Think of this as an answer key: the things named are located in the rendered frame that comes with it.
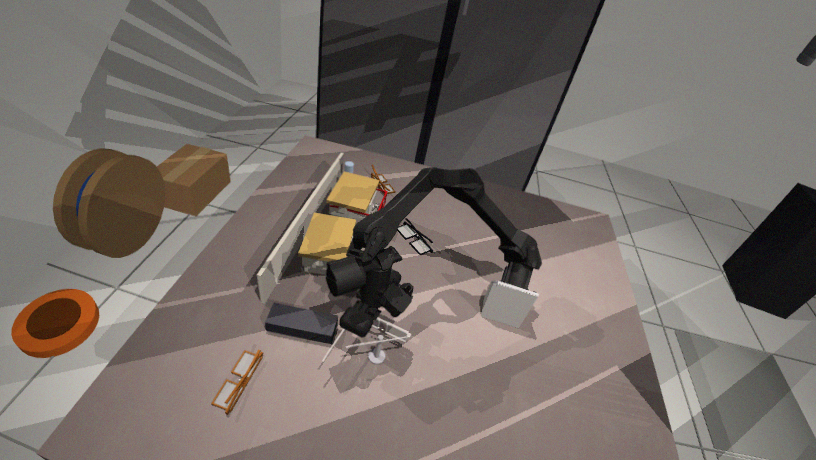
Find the white rectangular panel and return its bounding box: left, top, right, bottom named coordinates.
left=257, top=153, right=344, bottom=304

